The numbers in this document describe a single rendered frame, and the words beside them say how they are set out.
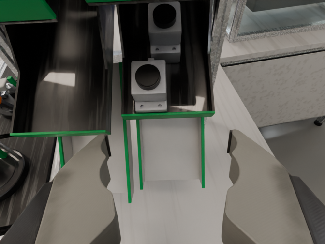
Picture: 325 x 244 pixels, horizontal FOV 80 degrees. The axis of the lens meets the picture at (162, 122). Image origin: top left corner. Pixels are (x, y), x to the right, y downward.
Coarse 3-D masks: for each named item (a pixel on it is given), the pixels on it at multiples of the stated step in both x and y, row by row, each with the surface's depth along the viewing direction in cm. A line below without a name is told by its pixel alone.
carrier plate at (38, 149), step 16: (16, 144) 54; (32, 144) 54; (48, 144) 53; (32, 160) 51; (48, 160) 50; (32, 176) 48; (48, 176) 48; (16, 192) 46; (32, 192) 46; (0, 208) 44; (16, 208) 44; (0, 224) 42
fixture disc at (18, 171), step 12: (12, 156) 49; (24, 156) 50; (0, 168) 47; (12, 168) 47; (24, 168) 48; (0, 180) 46; (12, 180) 45; (24, 180) 47; (0, 192) 44; (12, 192) 45
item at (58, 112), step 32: (64, 0) 33; (32, 32) 31; (64, 32) 32; (96, 32) 31; (32, 64) 31; (64, 64) 30; (96, 64) 30; (32, 96) 29; (64, 96) 29; (96, 96) 29; (32, 128) 28; (64, 128) 28; (96, 128) 28
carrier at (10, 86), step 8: (0, 80) 68; (8, 80) 61; (0, 88) 66; (8, 88) 57; (8, 96) 63; (0, 112) 59; (8, 112) 58; (0, 120) 59; (8, 120) 59; (0, 128) 57; (8, 128) 57; (0, 136) 57; (8, 136) 57
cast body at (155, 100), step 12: (156, 60) 25; (132, 72) 24; (144, 72) 23; (156, 72) 23; (132, 84) 24; (144, 84) 23; (156, 84) 23; (144, 96) 24; (156, 96) 24; (144, 108) 26; (156, 108) 26
